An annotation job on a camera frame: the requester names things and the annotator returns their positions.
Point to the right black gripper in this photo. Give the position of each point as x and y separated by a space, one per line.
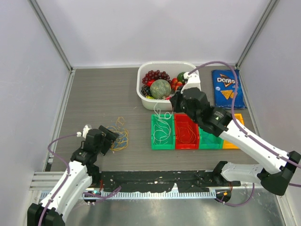
175 100

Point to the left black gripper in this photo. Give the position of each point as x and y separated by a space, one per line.
108 139

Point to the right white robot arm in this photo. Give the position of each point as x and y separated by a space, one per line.
275 167

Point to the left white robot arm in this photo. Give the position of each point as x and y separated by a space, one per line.
81 172

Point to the red yellow cherry cluster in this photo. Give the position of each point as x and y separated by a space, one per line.
176 84

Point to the green speckled melon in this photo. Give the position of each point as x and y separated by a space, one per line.
160 89

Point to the green lime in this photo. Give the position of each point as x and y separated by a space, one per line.
180 77

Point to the left green plastic bin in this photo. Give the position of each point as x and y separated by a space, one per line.
162 132

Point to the green plastic bin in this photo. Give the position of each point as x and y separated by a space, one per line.
209 141
162 132

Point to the dark blue grape bunch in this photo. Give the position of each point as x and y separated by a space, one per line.
145 90

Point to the white plastic fruit basket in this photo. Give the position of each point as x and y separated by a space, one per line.
172 68

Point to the red grape bunch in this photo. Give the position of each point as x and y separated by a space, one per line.
155 75

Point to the red plastic bin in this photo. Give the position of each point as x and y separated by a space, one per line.
186 132

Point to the blue Doritos chip bag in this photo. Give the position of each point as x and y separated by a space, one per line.
224 87

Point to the right green plastic bin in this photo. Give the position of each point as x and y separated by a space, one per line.
209 141

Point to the yellow plastic bin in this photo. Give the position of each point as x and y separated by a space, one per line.
226 144

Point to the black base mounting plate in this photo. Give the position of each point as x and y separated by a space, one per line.
187 181

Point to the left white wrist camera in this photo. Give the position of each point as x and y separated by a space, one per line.
84 132

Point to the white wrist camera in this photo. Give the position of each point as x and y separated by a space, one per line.
84 132
191 81

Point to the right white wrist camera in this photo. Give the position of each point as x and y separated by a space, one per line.
191 81

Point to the white slotted cable duct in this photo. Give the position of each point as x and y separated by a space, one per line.
91 197

